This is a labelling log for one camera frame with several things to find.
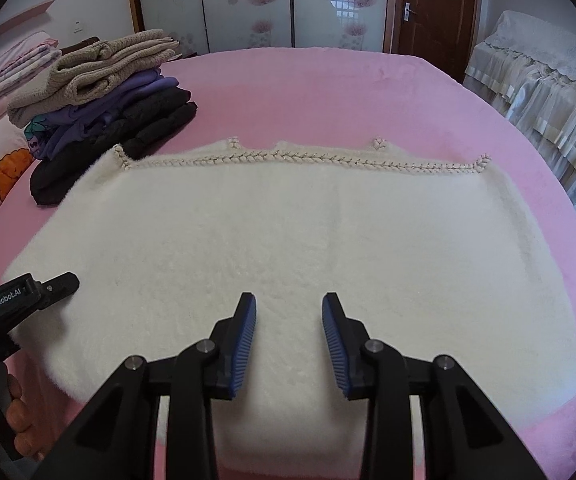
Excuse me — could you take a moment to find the floral sliding door wardrobe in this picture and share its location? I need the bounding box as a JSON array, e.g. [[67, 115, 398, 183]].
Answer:
[[125, 0, 399, 56]]

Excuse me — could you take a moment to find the furniture under white lace cover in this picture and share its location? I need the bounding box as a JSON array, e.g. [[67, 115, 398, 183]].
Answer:
[[462, 10, 576, 271]]

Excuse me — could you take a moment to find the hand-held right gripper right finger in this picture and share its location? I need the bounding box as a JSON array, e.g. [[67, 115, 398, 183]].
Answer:
[[322, 292, 551, 480]]

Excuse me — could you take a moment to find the folded pink striped quilt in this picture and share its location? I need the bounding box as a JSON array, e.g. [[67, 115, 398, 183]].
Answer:
[[0, 30, 64, 156]]

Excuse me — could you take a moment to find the person's left hand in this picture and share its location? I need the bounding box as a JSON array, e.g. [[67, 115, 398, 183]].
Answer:
[[0, 374, 44, 463]]

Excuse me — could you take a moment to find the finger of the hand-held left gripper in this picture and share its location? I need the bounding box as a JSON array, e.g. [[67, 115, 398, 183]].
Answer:
[[38, 272, 80, 311]]

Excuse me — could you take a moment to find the brown wooden door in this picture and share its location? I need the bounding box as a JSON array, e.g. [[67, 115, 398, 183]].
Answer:
[[390, 0, 483, 83]]

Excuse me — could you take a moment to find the folded purple garment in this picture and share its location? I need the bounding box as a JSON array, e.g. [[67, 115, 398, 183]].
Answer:
[[23, 70, 179, 161]]

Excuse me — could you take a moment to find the folded black garment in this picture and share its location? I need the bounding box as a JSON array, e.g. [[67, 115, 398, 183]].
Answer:
[[30, 87, 199, 206]]

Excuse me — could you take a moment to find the folded beige knit sweater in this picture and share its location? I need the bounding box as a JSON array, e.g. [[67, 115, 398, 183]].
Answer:
[[7, 29, 181, 128]]

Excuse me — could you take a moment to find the pink wall shelf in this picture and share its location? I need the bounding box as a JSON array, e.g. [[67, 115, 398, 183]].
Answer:
[[0, 0, 56, 41]]

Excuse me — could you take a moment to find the pink plush bed blanket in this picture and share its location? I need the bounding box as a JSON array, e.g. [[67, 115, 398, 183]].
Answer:
[[0, 46, 576, 480]]

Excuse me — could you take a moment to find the dark brown headboard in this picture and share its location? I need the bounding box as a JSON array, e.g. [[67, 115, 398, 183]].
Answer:
[[60, 36, 101, 56]]

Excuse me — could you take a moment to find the white fluffy sweater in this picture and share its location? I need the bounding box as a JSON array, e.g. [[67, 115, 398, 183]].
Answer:
[[3, 136, 576, 471]]

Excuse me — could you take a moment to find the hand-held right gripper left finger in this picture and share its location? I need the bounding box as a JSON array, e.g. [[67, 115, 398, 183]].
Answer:
[[30, 292, 257, 480]]

